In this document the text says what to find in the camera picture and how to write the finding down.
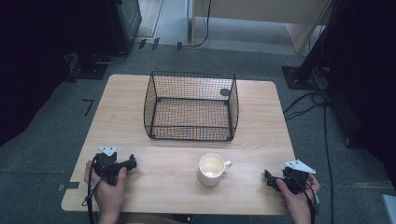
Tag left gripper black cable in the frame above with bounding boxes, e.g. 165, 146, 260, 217
81, 161, 102, 224

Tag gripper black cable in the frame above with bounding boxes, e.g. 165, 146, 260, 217
292, 176, 318, 224
81, 161, 102, 224

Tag black cabinet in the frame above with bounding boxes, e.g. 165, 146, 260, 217
106, 0, 143, 57

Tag black stand base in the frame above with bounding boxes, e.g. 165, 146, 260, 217
64, 52, 110, 83

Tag black cable by cabinet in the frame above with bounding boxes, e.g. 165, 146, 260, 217
92, 41, 143, 65

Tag black metal stand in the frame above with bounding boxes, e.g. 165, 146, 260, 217
281, 18, 335, 91

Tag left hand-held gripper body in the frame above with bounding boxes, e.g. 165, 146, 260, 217
92, 146, 126, 187

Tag white flat object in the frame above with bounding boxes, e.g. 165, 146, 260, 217
381, 193, 396, 224

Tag black wire mesh basket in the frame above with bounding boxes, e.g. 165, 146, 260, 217
143, 70, 240, 142

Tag dark curtain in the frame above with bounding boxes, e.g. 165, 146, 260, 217
326, 0, 396, 188
0, 0, 110, 148

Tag light wooden furniture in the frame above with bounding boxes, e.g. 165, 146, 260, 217
189, 0, 332, 55

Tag person's right hand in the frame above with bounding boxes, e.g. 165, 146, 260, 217
276, 173, 321, 220

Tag person's left hand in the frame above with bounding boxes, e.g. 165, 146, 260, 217
83, 160, 129, 218

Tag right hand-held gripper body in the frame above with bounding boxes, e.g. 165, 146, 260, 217
281, 159, 317, 195

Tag black floor cable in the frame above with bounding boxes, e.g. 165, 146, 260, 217
282, 89, 329, 122

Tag white ceramic cup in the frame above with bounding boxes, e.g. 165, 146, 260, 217
196, 152, 233, 188

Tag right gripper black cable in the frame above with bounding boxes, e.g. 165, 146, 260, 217
292, 176, 318, 224

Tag thin black hanging cable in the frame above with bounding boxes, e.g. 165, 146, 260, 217
181, 0, 213, 49

